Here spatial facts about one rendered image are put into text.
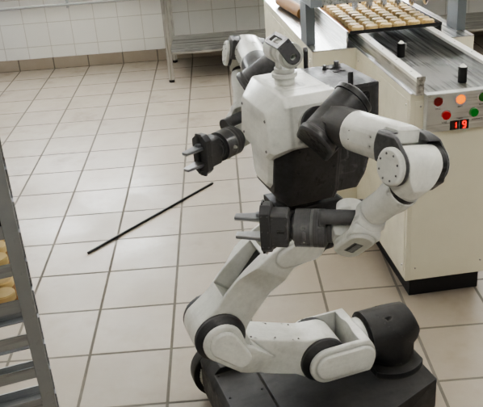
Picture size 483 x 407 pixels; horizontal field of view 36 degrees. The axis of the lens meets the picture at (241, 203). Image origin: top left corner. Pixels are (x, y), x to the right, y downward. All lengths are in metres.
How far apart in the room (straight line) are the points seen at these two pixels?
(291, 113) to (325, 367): 0.79
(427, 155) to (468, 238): 1.51
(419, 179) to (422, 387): 0.99
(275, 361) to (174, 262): 1.27
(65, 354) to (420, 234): 1.40
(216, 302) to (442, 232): 1.17
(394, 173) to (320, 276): 1.75
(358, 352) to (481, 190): 0.95
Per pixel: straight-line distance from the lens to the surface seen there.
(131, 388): 2.68
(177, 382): 2.67
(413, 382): 2.37
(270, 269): 1.99
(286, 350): 2.19
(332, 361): 2.22
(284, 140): 1.80
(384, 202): 1.55
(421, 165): 1.49
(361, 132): 1.58
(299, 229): 1.67
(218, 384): 2.34
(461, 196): 2.90
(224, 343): 2.03
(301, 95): 1.81
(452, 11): 3.60
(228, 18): 6.62
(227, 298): 2.02
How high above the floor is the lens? 1.66
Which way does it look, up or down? 26 degrees down
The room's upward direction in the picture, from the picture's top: 4 degrees counter-clockwise
